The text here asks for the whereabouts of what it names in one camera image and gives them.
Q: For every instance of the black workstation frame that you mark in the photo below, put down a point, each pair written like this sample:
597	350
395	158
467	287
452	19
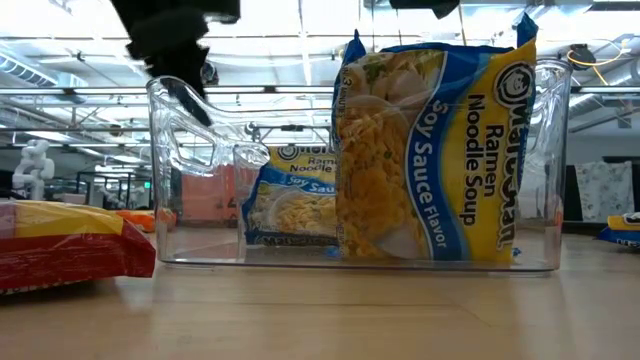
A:
127	175

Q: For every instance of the black ceiling device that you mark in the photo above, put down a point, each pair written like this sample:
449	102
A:
581	55

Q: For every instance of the red beef ramen packet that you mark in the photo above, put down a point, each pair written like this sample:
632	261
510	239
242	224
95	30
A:
75	255

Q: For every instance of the orange chicken ramen packet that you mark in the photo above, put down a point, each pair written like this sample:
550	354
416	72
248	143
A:
142	220

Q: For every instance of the floral patterned cloth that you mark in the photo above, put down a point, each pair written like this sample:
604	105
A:
605	190

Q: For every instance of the grey ventilation duct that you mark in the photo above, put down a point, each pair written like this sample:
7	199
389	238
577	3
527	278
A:
30	72

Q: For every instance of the clear plastic bin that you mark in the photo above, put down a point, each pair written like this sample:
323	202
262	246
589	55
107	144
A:
550	150

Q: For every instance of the blue soy sauce ramen packet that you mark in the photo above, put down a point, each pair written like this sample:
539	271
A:
295	210
622	232
475	175

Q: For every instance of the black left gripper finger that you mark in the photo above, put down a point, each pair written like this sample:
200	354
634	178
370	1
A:
192	97

